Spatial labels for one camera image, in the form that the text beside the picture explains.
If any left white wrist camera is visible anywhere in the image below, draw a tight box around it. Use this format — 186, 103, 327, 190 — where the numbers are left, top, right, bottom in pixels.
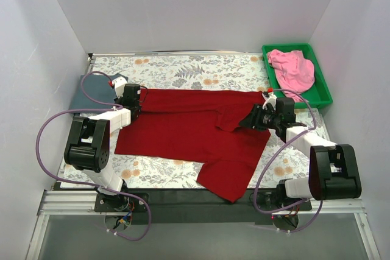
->
110, 77, 127, 97

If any aluminium frame rail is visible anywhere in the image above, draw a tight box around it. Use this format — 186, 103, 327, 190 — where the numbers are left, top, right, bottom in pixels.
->
27, 185, 380, 259

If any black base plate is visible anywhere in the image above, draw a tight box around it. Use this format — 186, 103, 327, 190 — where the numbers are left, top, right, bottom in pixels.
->
93, 189, 313, 226

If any folded blue-grey t-shirt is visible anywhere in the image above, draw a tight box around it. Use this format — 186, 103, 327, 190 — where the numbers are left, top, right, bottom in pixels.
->
69, 74, 117, 111

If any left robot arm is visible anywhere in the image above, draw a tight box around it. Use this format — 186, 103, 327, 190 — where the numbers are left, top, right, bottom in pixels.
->
64, 83, 141, 211

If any red t-shirt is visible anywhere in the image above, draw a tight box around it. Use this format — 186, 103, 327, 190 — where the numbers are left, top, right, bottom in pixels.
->
115, 89, 271, 202

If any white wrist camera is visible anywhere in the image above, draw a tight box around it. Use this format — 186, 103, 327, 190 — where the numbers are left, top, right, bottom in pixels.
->
262, 88, 277, 110
110, 77, 127, 97

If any floral patterned table mat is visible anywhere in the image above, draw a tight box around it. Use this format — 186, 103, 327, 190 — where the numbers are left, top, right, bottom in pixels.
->
58, 54, 341, 189

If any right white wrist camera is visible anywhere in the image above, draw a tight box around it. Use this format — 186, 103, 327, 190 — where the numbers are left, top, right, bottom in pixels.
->
262, 88, 277, 110

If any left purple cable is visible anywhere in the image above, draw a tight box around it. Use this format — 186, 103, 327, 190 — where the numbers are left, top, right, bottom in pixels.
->
36, 71, 152, 241

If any pink t-shirt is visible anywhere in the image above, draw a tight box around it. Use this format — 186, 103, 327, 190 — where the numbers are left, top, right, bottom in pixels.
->
267, 49, 315, 94

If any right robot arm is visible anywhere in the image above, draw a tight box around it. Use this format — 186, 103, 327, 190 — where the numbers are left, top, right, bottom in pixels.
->
239, 94, 362, 212

